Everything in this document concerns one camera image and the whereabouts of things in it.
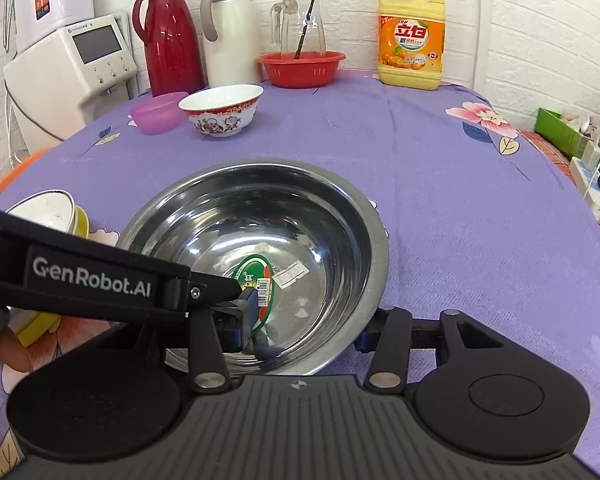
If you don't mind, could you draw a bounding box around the white blue-rimmed plate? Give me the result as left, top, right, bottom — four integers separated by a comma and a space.
7, 190, 76, 234

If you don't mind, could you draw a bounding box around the yellow plate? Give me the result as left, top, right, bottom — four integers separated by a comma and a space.
9, 204, 92, 349

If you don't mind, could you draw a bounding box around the stainless steel bowl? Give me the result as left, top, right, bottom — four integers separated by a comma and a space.
118, 159, 389, 375

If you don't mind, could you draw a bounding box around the purple plastic bowl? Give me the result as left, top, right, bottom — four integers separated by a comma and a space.
129, 92, 188, 134

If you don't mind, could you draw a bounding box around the white red patterned bowl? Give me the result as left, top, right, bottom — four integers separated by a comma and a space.
178, 84, 264, 138

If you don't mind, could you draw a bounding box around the white water dispenser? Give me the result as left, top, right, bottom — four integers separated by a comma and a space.
4, 15, 137, 155

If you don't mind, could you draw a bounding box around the white power strip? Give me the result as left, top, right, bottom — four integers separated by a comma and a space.
569, 157, 600, 225

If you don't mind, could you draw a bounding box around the green box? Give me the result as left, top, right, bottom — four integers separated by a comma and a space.
534, 107, 590, 158

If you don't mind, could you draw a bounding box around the red plastic basket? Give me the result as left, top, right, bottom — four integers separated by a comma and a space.
258, 51, 346, 89

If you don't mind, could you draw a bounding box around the red thermos jug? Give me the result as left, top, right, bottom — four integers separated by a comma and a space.
131, 0, 204, 96

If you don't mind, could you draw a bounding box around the yellow detergent bottle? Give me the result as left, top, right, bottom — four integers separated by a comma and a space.
377, 0, 446, 90

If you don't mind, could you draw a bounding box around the white thermos jug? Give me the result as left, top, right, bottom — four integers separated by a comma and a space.
200, 0, 262, 87

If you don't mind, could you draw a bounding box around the black stirring stick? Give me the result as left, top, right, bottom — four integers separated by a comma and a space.
294, 0, 315, 60

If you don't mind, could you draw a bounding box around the glass pitcher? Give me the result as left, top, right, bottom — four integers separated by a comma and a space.
271, 0, 326, 57

